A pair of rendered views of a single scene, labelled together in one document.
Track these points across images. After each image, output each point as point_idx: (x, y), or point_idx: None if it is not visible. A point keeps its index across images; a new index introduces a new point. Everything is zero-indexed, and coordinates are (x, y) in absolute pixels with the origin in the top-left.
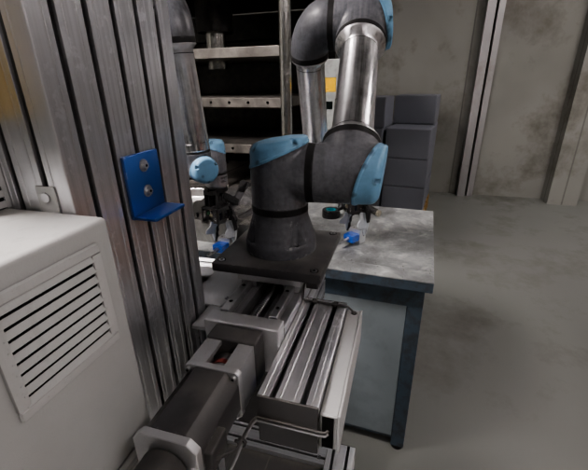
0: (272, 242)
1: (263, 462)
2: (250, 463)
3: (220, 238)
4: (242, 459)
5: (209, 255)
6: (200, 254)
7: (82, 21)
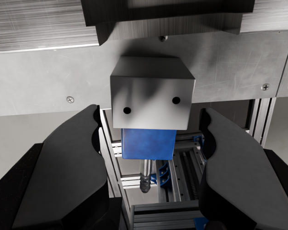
0: None
1: (207, 102)
2: (199, 107)
3: (132, 127)
4: (191, 106)
5: (149, 189)
6: None
7: None
